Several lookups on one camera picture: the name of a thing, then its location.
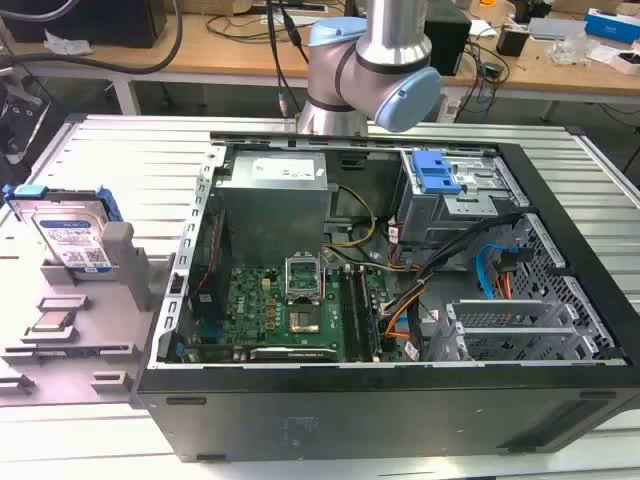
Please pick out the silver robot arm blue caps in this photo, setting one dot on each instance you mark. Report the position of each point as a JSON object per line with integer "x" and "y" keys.
{"x": 390, "y": 50}

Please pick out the blue disk carrier latch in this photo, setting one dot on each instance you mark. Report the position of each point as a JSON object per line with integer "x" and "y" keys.
{"x": 431, "y": 172}

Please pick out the white box black inside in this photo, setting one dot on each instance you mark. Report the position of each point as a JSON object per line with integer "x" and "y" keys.
{"x": 627, "y": 61}

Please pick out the small black box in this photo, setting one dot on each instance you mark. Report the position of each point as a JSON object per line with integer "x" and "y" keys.
{"x": 512, "y": 40}

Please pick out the crumpled white paper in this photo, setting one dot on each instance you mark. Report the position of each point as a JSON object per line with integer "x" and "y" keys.
{"x": 67, "y": 42}

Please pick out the wooden desk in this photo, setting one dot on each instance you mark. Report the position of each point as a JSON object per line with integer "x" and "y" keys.
{"x": 225, "y": 55}

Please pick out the grey power supply unit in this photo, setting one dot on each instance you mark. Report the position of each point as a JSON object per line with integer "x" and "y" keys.
{"x": 272, "y": 200}

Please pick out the CPU socket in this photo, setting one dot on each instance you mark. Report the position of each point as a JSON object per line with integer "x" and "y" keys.
{"x": 304, "y": 321}

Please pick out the black open PC case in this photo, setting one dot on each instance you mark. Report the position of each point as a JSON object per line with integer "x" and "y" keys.
{"x": 350, "y": 415}

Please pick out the silver CPU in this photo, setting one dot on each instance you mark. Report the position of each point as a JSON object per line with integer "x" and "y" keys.
{"x": 52, "y": 321}

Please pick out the blue cardboard box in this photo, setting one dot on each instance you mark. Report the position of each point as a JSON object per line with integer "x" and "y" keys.
{"x": 612, "y": 24}

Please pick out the silver perforated drive cage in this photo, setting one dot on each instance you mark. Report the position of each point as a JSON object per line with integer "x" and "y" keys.
{"x": 510, "y": 325}

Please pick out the green motherboard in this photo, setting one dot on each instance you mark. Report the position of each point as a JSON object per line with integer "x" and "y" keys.
{"x": 250, "y": 310}

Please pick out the hard disk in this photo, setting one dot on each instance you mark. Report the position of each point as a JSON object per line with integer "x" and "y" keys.
{"x": 70, "y": 235}

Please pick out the black RAM stick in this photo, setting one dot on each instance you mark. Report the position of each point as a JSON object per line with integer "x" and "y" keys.
{"x": 369, "y": 320}

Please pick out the flat grey box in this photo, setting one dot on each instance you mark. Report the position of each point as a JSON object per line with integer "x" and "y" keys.
{"x": 555, "y": 27}

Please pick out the black case fan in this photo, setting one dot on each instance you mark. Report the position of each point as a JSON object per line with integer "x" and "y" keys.
{"x": 210, "y": 295}

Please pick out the clear plastic bag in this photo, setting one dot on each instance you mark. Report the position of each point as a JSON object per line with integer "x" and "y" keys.
{"x": 572, "y": 51}

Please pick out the black graphics card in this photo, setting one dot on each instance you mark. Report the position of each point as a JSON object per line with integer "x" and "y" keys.
{"x": 295, "y": 354}

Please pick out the grey parts rack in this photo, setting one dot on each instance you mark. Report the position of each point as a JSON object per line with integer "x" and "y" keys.
{"x": 100, "y": 320}

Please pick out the black desktop computer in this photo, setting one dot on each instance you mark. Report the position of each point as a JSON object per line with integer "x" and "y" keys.
{"x": 450, "y": 42}

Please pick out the large black box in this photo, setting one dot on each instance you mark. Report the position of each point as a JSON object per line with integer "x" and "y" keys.
{"x": 85, "y": 20}

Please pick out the silver disk bay cage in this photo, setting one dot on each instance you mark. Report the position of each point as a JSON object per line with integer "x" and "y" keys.
{"x": 425, "y": 215}

